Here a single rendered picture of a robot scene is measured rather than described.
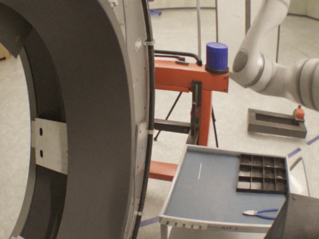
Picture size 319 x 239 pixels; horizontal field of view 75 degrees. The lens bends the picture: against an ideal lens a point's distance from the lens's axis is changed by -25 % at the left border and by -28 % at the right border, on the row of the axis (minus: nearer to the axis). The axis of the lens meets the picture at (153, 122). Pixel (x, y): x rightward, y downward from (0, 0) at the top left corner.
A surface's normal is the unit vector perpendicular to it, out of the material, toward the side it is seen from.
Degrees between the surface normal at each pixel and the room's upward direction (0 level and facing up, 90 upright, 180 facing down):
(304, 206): 0
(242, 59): 62
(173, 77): 90
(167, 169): 0
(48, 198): 36
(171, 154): 0
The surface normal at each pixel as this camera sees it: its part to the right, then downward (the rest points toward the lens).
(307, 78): -0.95, -0.15
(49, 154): -0.29, 0.10
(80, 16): -0.20, 0.94
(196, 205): -0.04, -0.84
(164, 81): -0.29, 0.54
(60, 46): -0.24, 0.84
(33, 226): -0.13, -0.62
